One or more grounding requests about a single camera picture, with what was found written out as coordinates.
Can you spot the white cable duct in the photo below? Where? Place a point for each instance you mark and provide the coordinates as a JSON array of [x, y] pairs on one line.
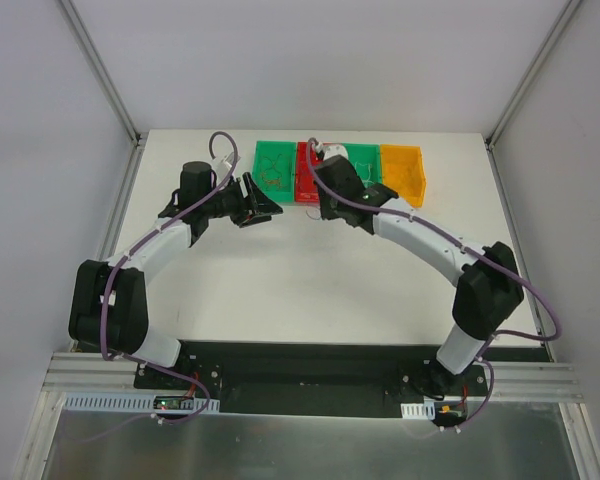
[[138, 403], [418, 411]]

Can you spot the green plastic bin right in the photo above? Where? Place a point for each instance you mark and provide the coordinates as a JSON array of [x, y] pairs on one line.
[[366, 161]]

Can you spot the green plastic bin left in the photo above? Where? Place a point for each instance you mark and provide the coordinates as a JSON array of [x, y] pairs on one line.
[[274, 169]]

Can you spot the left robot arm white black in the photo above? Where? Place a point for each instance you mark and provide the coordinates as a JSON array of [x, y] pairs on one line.
[[110, 307]]

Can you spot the aluminium frame rail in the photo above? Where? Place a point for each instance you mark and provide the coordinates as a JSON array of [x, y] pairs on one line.
[[71, 371]]

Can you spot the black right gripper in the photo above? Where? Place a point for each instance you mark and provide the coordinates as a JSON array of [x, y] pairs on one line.
[[331, 210]]

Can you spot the left white cable duct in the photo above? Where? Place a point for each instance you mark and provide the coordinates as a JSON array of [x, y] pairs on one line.
[[138, 403]]

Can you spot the green plastic bin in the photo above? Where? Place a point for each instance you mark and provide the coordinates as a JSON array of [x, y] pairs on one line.
[[366, 161], [274, 169]]

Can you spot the right white cable duct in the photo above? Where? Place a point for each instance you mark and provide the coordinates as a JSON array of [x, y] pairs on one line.
[[418, 411]]

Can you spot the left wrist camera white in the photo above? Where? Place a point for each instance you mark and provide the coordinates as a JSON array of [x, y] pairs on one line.
[[225, 166]]

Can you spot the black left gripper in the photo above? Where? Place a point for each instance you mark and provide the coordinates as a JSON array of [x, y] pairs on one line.
[[247, 201]]

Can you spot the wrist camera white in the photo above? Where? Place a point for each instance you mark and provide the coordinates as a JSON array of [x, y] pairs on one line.
[[225, 166], [326, 151]]

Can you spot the yellow plastic bin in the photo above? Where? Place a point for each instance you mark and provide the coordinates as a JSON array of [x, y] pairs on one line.
[[403, 171]]

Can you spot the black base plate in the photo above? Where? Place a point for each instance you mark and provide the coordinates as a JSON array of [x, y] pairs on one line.
[[313, 380]]

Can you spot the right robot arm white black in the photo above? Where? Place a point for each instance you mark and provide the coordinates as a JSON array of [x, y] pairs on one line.
[[484, 297]]

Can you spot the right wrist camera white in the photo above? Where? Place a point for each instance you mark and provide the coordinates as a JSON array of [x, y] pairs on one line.
[[326, 151]]

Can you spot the red plastic bin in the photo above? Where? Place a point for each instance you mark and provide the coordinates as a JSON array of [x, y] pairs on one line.
[[305, 191]]

